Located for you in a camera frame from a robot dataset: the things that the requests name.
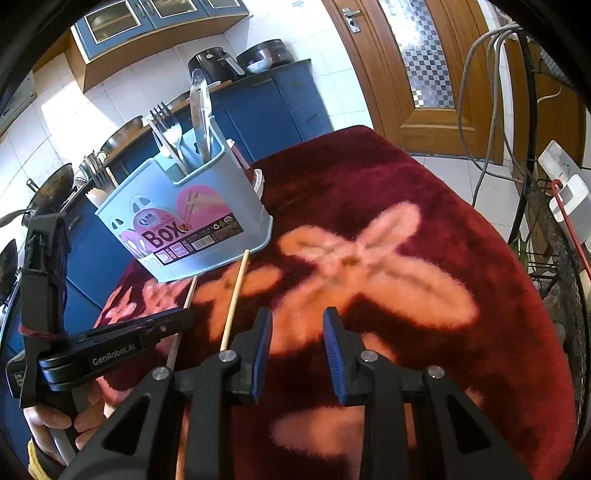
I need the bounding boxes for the metal frying pan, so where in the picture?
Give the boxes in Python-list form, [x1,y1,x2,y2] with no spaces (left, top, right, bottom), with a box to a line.
[99,115,144,155]

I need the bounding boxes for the grey cables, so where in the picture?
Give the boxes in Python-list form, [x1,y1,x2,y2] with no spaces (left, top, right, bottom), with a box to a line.
[457,23,541,208]

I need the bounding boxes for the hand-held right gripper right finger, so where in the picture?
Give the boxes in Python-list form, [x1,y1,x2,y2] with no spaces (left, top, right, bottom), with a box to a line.
[322,307,539,480]

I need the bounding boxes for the dark wok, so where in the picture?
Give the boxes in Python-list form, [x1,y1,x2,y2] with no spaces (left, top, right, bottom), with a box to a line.
[28,164,77,217]

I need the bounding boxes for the black air fryer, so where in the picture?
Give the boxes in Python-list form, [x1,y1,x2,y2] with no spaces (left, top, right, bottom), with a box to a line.
[187,46,243,86]

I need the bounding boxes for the red floral blanket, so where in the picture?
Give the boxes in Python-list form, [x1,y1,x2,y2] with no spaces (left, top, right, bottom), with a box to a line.
[95,124,578,480]

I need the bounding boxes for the dark metal fork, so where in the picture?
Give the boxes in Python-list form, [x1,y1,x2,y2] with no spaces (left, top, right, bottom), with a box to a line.
[148,102,185,176]

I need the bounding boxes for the light blue utensil holder box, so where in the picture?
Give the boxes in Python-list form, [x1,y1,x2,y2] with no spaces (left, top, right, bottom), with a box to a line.
[95,138,275,283]

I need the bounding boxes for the black wire rack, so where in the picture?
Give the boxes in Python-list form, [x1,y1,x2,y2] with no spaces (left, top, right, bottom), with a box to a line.
[508,28,591,370]

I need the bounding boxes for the black cooker pot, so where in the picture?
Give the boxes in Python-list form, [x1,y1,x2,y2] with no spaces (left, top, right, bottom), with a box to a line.
[236,39,294,70]

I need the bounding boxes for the blue kitchen cabinet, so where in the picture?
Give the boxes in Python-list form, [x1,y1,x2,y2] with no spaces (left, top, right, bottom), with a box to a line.
[65,60,333,310]

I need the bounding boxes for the red stick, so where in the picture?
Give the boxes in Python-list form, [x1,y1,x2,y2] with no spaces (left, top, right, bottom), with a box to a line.
[549,180,591,282]

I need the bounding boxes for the blue wall cabinet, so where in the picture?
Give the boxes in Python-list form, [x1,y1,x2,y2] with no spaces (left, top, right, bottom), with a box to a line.
[65,0,252,93]

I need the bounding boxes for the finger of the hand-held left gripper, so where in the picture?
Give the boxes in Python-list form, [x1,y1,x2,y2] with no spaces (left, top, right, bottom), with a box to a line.
[76,308,195,344]

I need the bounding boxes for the person's left hand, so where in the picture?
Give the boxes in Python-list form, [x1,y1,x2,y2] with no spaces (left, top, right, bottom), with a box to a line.
[23,383,114,457]

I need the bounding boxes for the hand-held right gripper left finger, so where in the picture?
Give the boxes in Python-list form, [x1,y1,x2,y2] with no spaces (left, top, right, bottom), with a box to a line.
[58,307,274,480]

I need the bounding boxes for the wooden door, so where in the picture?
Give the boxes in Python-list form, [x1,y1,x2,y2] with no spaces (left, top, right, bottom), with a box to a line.
[323,0,513,162]

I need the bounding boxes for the metal kettle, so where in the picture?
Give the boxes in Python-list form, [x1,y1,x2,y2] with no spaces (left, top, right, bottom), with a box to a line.
[79,150,109,178]

